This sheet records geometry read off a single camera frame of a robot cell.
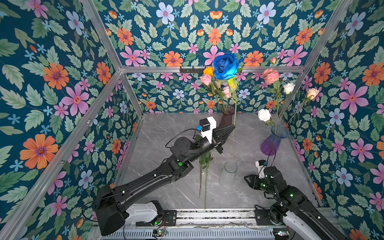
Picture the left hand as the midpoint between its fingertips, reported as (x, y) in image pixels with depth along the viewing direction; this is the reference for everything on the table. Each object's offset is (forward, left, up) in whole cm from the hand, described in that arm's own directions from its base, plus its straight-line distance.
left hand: (236, 124), depth 49 cm
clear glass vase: (-4, -2, -39) cm, 40 cm away
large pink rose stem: (+39, -6, -18) cm, 43 cm away
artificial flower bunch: (+11, +10, -48) cm, 50 cm away
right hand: (-4, -12, -42) cm, 43 cm away
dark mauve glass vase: (+36, -7, -31) cm, 48 cm away
